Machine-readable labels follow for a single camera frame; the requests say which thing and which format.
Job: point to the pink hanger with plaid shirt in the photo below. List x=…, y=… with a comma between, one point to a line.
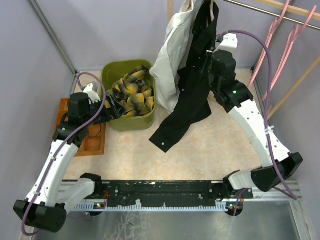
x=273, y=27

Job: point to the orange compartment tray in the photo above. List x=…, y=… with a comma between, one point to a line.
x=92, y=145

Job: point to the black garment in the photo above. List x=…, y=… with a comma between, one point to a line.
x=192, y=105

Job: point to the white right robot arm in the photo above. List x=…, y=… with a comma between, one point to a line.
x=277, y=162

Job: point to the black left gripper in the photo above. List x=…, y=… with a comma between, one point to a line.
x=115, y=111

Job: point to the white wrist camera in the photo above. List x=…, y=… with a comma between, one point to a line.
x=91, y=90
x=228, y=44

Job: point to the wooden rack frame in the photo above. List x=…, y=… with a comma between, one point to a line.
x=303, y=61

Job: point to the cream white hanging garment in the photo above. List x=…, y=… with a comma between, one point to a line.
x=172, y=53

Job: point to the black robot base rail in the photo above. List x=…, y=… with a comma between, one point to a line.
x=168, y=193

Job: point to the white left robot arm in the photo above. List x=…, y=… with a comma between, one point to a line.
x=44, y=208

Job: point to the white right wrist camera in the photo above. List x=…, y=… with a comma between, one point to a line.
x=228, y=44

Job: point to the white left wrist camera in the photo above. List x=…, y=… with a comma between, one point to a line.
x=91, y=90

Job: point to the beige wooden hanger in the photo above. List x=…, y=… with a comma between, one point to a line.
x=211, y=10

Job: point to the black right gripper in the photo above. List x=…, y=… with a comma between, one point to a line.
x=204, y=71

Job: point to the green plastic basket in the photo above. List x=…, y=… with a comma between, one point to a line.
x=113, y=72

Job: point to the metal hanging rod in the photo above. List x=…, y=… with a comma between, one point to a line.
x=277, y=5

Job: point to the yellow plaid shirt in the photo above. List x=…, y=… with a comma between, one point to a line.
x=132, y=93

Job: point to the pink plastic hanger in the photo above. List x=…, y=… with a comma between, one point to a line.
x=295, y=32

